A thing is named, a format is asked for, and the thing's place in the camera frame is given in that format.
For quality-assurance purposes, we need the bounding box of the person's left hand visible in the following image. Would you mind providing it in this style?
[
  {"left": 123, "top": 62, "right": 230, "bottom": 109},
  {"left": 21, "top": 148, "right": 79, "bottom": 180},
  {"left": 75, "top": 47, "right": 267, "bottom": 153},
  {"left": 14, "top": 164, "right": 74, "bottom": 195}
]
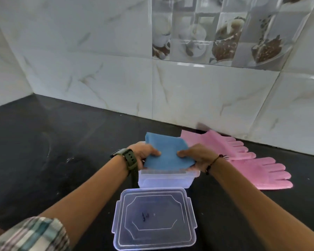
[{"left": 127, "top": 142, "right": 162, "bottom": 170}]

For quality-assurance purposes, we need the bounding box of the person's right hand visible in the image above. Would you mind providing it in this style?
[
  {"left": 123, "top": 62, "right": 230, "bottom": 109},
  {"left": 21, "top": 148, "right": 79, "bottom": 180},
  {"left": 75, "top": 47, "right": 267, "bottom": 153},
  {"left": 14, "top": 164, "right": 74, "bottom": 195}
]
[{"left": 177, "top": 144, "right": 222, "bottom": 172}]

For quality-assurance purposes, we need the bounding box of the blue cleaning cloth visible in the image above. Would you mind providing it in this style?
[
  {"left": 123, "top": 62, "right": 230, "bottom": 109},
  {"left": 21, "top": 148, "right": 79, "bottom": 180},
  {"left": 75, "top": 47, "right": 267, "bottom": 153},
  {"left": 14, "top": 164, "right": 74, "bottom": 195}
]
[{"left": 143, "top": 132, "right": 197, "bottom": 171}]

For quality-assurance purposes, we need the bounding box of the person's right forearm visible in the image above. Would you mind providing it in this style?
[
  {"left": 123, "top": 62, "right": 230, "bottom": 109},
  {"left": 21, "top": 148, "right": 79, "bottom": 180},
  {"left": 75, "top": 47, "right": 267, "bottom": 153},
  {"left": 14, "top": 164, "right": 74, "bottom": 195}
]
[{"left": 207, "top": 157, "right": 314, "bottom": 251}]

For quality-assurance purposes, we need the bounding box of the person's left forearm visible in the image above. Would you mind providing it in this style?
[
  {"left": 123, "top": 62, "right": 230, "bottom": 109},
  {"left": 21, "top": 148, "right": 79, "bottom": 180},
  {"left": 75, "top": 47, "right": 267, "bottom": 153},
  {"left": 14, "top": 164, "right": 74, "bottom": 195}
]
[{"left": 38, "top": 154, "right": 136, "bottom": 245}]

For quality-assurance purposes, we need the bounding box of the dark green wristwatch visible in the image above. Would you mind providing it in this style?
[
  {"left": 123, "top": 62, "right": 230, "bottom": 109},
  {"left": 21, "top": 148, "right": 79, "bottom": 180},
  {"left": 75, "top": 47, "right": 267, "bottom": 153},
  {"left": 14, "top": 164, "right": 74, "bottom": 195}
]
[{"left": 110, "top": 148, "right": 140, "bottom": 189}]

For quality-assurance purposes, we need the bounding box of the clear plastic container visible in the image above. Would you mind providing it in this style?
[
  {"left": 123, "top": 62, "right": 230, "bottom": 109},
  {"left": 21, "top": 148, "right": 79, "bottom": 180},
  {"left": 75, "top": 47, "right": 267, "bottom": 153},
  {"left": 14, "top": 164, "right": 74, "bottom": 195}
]
[{"left": 138, "top": 166, "right": 201, "bottom": 189}]

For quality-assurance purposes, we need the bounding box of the pink silicone glove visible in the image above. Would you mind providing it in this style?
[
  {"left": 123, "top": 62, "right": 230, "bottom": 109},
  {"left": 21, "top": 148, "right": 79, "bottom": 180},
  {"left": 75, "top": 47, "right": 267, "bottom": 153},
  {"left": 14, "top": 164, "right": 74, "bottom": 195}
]
[
  {"left": 180, "top": 130, "right": 257, "bottom": 161},
  {"left": 230, "top": 157, "right": 293, "bottom": 191}
]

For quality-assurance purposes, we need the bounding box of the clear plastic container lid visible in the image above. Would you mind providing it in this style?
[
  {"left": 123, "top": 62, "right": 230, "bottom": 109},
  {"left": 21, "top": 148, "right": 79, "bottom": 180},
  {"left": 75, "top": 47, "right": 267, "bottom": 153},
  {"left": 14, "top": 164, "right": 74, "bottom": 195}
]
[{"left": 112, "top": 187, "right": 197, "bottom": 251}]

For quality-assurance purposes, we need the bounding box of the plaid shirt sleeve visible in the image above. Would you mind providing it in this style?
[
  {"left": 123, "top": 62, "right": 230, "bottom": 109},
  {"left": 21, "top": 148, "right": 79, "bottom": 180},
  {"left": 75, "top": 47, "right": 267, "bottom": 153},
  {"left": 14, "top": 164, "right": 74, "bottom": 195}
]
[{"left": 0, "top": 216, "right": 70, "bottom": 251}]

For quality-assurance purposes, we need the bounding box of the black cord bracelet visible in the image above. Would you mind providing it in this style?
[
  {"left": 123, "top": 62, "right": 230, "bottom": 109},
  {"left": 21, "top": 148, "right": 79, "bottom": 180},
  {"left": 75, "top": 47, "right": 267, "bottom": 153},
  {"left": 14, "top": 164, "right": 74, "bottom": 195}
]
[{"left": 205, "top": 154, "right": 230, "bottom": 175}]

